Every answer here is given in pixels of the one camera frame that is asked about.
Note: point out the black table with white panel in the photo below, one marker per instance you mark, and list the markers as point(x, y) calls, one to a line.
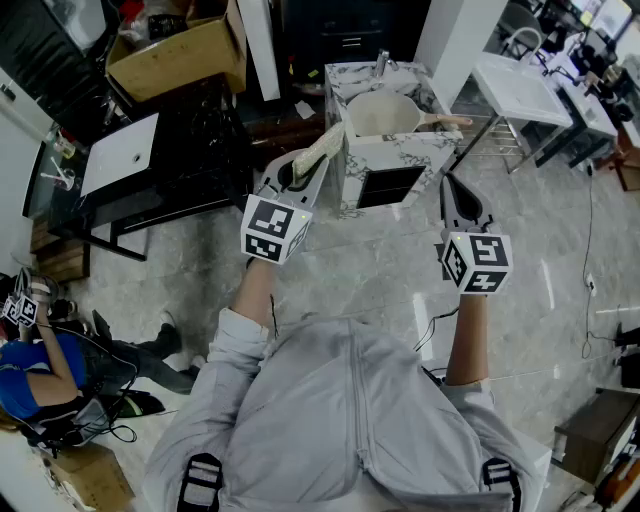
point(200, 150)

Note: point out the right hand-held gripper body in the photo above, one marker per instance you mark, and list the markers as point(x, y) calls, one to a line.
point(480, 260)

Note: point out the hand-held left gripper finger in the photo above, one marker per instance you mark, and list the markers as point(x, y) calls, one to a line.
point(316, 180)
point(269, 175)

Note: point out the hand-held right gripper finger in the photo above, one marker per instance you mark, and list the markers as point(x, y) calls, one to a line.
point(486, 217)
point(448, 210)

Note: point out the white gooseneck faucet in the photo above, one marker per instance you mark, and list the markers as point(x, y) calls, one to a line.
point(525, 32)

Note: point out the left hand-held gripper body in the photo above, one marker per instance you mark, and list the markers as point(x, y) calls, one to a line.
point(275, 225)

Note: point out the large cardboard box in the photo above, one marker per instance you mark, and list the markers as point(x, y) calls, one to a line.
point(175, 55)

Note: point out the small cardboard box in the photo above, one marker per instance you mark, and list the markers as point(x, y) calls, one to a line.
point(95, 477)

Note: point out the glass jar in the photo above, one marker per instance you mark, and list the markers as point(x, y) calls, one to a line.
point(64, 146)

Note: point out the white floor socket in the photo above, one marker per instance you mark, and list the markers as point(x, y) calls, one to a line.
point(591, 284)

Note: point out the white rectangular basin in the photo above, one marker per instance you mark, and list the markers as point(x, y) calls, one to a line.
point(120, 155)

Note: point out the person's right forearm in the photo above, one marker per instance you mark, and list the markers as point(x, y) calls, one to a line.
point(467, 340)

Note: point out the dark grey tall appliance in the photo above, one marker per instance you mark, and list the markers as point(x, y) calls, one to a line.
point(350, 25)

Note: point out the yellow sponge cloth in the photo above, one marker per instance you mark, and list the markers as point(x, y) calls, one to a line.
point(320, 149)

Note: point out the white marble sink cabinet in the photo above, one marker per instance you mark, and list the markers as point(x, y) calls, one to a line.
point(390, 150)

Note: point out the chrome faucet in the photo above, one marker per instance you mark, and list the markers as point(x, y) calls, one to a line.
point(382, 62)

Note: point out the glass cup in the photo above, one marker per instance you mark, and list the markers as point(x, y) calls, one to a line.
point(62, 181)

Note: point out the person's grey zip jacket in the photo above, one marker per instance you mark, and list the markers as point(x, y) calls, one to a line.
point(350, 400)

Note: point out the black device with green stripe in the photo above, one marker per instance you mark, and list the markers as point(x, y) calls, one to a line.
point(140, 404)

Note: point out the dark wooden cabinet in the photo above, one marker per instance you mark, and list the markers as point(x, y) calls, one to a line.
point(600, 430)

